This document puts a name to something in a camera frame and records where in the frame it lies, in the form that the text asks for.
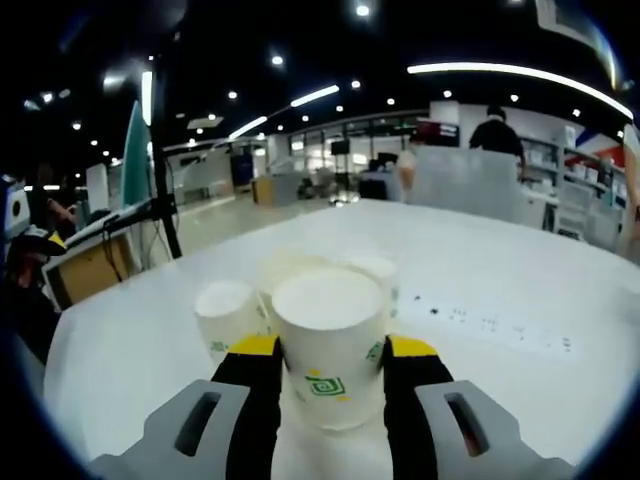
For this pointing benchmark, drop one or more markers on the curved ceiling strip light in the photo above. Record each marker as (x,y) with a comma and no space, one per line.
(500,68)

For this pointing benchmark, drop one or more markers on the ceiling air vent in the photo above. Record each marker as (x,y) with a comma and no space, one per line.
(570,20)

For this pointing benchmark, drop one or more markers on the white table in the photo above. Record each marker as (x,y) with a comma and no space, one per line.
(500,250)

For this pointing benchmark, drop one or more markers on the black tripod stand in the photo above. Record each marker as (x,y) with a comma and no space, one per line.
(162,175)

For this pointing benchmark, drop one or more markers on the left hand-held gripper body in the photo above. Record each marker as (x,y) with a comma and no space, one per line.
(12,207)

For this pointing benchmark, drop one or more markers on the storage shelves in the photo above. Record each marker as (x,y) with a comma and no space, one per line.
(575,165)

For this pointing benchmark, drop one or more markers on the round ceiling spotlights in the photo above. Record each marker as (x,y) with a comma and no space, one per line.
(362,10)

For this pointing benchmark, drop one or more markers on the wall screen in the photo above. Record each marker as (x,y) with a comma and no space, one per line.
(437,132)

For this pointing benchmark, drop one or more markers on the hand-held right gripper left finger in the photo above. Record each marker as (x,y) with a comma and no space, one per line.
(250,410)

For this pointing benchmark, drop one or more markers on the straight ceiling strip light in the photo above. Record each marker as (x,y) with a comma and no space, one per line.
(315,96)
(146,97)
(248,127)

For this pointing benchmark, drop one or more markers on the black screen on stand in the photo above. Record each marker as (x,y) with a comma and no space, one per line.
(340,147)

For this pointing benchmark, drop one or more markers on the white partition panel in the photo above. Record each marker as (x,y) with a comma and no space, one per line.
(460,185)

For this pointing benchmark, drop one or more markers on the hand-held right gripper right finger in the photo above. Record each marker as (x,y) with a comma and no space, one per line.
(405,425)

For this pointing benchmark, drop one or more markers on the white paper cup green print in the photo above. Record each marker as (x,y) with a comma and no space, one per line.
(327,350)
(382,280)
(292,262)
(225,320)

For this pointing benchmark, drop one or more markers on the wooden cabinet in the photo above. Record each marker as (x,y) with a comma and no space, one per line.
(272,190)

